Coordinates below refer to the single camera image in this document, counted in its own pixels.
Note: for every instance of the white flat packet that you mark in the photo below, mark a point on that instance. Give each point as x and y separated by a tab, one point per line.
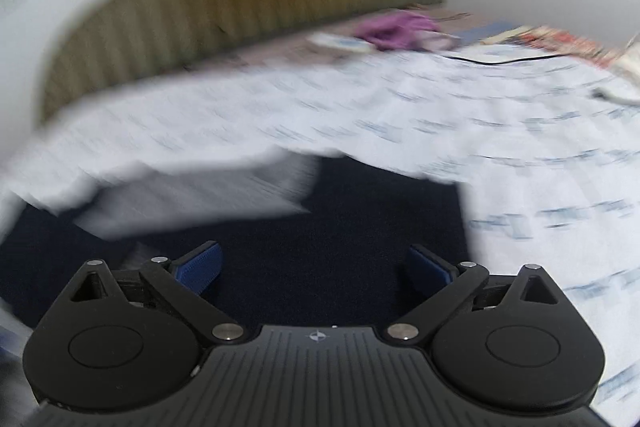
340	42

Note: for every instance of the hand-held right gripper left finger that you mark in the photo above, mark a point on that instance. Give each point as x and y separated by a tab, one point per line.
199	266

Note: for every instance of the purple cloth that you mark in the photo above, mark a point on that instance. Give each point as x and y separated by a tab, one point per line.
395	29

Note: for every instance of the blue grey cloth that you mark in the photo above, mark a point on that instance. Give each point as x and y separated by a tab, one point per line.
492	31

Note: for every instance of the dark navy garment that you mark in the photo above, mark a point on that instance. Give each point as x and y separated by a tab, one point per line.
350	222

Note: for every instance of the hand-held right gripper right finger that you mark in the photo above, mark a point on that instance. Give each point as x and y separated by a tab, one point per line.
429	268

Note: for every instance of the white printed bed sheet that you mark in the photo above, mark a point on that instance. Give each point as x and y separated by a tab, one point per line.
450	117

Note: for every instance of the grey knit garment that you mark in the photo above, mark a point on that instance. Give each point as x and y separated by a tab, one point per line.
200	197

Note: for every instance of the red floral cloth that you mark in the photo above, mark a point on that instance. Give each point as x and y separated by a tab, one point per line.
565	41

